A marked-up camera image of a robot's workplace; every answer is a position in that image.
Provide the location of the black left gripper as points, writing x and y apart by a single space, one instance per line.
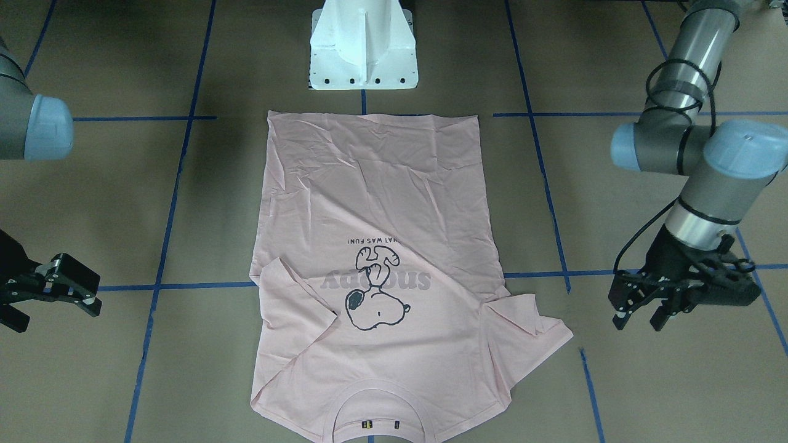
668 251

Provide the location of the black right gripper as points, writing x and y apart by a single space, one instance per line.
13 261

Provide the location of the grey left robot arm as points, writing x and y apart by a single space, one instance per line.
726 165

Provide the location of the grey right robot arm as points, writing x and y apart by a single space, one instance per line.
35 127

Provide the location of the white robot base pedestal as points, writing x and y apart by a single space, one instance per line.
363 45

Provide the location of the pink Snoopy t-shirt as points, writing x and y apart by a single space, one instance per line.
382 297

